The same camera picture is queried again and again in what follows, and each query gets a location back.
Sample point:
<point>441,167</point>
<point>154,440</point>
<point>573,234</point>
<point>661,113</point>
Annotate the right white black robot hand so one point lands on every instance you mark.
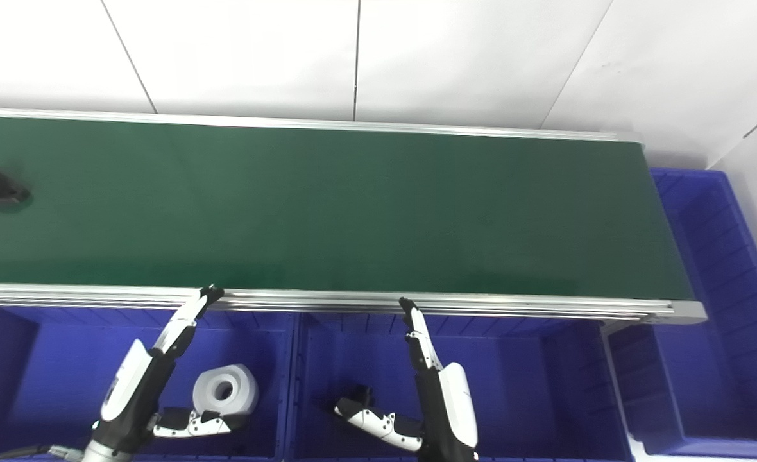
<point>455,404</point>

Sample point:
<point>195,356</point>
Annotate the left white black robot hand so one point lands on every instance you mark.
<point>125,385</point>

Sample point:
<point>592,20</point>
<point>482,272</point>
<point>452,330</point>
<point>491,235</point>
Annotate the blue plastic bin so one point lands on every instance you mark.
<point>327,303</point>
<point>725,333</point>
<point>513,385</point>
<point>45,372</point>

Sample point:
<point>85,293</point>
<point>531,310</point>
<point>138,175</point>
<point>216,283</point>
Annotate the green conveyor belt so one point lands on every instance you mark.
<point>321,212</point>

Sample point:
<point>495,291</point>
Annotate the aluminium conveyor side rail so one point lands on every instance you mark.
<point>289,123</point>

